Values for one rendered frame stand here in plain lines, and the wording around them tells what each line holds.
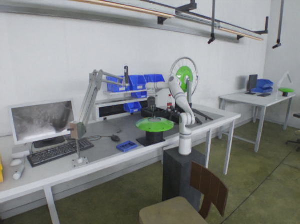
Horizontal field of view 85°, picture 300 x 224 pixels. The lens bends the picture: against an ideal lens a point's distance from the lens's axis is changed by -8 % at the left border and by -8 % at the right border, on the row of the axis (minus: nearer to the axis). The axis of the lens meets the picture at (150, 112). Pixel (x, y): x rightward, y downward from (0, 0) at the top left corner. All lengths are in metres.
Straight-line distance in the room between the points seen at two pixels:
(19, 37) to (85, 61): 0.64
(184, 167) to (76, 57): 1.51
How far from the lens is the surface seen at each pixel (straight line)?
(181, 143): 1.38
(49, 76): 1.99
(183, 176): 1.38
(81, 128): 1.16
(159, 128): 1.32
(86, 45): 2.08
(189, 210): 1.30
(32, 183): 1.19
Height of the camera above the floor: 1.53
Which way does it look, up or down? 15 degrees down
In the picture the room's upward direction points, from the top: straight up
